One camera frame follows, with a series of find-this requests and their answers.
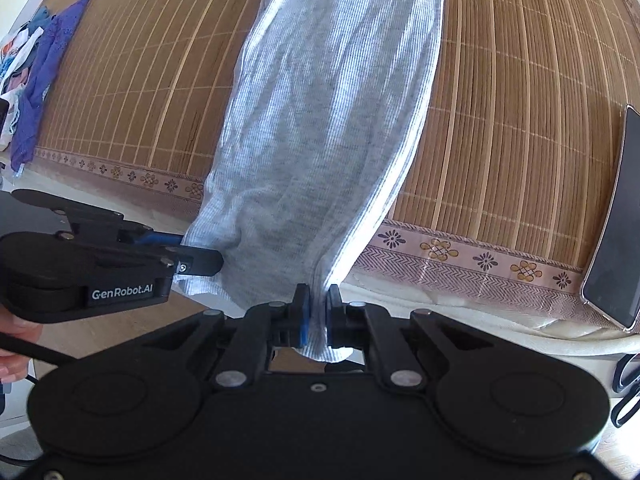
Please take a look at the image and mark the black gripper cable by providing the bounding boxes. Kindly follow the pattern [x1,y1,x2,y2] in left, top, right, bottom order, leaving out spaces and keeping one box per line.
[0,332,78,367]

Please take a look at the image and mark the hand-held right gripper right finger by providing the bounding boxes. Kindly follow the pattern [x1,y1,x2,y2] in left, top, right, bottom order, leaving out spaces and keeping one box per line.
[324,284,495,392]

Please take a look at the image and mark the light grey pants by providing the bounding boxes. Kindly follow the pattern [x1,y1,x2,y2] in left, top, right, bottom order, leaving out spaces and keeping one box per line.
[177,0,447,363]

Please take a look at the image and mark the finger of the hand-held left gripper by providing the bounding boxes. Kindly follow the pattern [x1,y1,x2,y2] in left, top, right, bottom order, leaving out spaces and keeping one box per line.
[11,189,151,241]
[117,232,224,277]

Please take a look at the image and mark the blue garment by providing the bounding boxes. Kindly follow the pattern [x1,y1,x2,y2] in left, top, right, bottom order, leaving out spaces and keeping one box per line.
[27,6,53,31]

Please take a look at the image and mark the white printed shirt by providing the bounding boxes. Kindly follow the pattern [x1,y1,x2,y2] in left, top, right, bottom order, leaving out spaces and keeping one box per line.
[0,25,43,151]

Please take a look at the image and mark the smartphone in clear case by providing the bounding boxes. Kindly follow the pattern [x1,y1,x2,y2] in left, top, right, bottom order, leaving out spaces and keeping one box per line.
[581,104,640,332]

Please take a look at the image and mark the bamboo bed mat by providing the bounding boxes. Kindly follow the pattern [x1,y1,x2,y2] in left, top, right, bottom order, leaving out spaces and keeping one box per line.
[30,0,640,333]

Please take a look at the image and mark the purple knitted sweater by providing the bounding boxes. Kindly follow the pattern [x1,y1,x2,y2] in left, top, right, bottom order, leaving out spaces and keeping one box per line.
[10,0,91,177]

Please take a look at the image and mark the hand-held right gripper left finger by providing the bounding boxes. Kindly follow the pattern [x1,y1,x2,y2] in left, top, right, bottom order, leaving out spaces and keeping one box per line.
[142,284,313,392]

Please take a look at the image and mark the person's left hand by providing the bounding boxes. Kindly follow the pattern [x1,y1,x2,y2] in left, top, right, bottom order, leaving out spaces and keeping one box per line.
[0,310,45,378]

